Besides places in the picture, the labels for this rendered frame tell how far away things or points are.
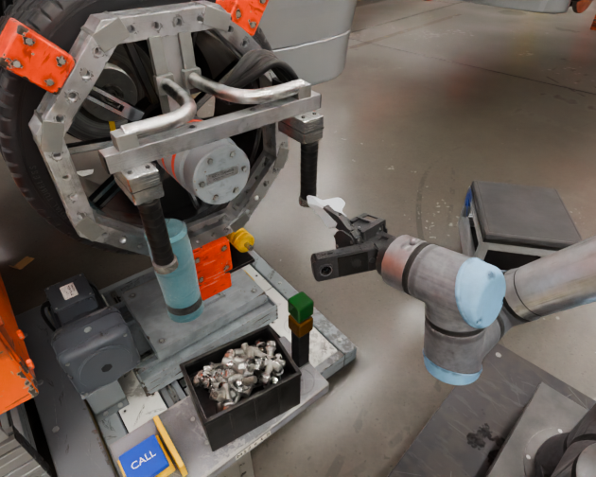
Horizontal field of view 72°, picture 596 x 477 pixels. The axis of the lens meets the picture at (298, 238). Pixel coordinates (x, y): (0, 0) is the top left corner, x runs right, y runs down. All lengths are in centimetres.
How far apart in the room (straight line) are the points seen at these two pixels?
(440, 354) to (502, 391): 56
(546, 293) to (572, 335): 120
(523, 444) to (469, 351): 41
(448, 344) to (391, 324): 101
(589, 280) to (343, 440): 93
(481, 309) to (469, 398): 60
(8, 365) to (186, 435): 35
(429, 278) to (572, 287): 20
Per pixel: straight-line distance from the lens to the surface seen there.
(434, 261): 63
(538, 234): 173
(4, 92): 92
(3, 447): 122
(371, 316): 168
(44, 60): 82
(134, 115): 100
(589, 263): 68
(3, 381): 95
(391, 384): 152
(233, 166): 84
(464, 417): 116
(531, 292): 73
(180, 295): 98
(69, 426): 142
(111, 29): 84
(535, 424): 110
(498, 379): 126
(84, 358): 120
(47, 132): 85
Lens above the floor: 127
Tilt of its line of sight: 39 degrees down
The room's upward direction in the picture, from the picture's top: straight up
